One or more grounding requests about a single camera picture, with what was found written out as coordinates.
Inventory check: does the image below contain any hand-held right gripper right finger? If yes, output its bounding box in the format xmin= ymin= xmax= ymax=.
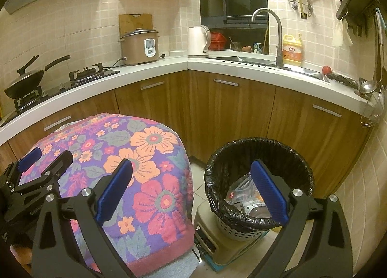
xmin=250 ymin=159 xmax=354 ymax=278

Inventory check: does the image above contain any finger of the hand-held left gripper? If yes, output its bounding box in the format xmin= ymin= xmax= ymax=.
xmin=4 ymin=146 xmax=43 ymax=190
xmin=11 ymin=150 xmax=74 ymax=198

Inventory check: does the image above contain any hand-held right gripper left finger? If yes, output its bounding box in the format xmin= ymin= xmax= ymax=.
xmin=31 ymin=159 xmax=137 ymax=278

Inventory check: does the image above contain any grey plastic container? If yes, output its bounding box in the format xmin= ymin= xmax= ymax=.
xmin=242 ymin=201 xmax=273 ymax=221

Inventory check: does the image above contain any white plastic trash bin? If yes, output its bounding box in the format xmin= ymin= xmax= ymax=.
xmin=216 ymin=216 xmax=273 ymax=242

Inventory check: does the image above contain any black bagged trash bin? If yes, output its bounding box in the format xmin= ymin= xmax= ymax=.
xmin=204 ymin=137 xmax=315 ymax=231

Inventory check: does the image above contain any floral tablecloth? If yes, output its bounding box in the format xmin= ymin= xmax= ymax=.
xmin=12 ymin=112 xmax=200 ymax=278

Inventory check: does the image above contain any beige plastic stool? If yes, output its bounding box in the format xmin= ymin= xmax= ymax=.
xmin=193 ymin=199 xmax=274 ymax=267

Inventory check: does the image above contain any black wok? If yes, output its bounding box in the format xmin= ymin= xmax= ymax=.
xmin=4 ymin=54 xmax=71 ymax=99

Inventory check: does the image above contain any wooden kitchen counter cabinet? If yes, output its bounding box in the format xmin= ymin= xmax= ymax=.
xmin=0 ymin=54 xmax=375 ymax=203

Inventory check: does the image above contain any black gas stove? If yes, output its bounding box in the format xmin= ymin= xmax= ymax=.
xmin=0 ymin=65 xmax=120 ymax=124

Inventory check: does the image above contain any light grey cloth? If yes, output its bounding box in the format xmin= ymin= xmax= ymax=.
xmin=168 ymin=249 xmax=201 ymax=278

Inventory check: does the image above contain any stainless steel sink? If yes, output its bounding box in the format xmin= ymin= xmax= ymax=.
xmin=207 ymin=56 xmax=330 ymax=83

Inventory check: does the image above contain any dark scrubber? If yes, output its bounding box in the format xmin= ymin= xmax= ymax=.
xmin=328 ymin=73 xmax=359 ymax=89

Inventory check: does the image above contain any brown rice cooker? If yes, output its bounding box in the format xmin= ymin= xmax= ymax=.
xmin=120 ymin=28 xmax=160 ymax=65

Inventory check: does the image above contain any yellow detergent bottle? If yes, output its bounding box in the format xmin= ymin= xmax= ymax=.
xmin=282 ymin=34 xmax=303 ymax=67

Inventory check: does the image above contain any metal ladle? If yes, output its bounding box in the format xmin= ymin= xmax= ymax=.
xmin=358 ymin=9 xmax=386 ymax=95

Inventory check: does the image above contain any chrome faucet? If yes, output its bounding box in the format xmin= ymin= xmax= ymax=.
xmin=251 ymin=8 xmax=285 ymax=67

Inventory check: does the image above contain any wooden cutting board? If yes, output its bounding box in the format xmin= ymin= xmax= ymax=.
xmin=119 ymin=14 xmax=152 ymax=38

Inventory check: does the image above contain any red basket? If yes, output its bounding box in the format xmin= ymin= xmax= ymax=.
xmin=209 ymin=33 xmax=227 ymax=50

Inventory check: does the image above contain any white electric kettle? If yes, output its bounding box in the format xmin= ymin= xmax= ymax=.
xmin=187 ymin=25 xmax=211 ymax=59

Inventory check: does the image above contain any white hanging cloth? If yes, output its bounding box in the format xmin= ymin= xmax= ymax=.
xmin=332 ymin=18 xmax=354 ymax=47

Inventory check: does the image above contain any black power cord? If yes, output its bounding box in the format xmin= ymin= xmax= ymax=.
xmin=103 ymin=53 xmax=167 ymax=70

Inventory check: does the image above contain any grey wall shelf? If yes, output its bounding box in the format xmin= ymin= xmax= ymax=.
xmin=336 ymin=0 xmax=380 ymax=37

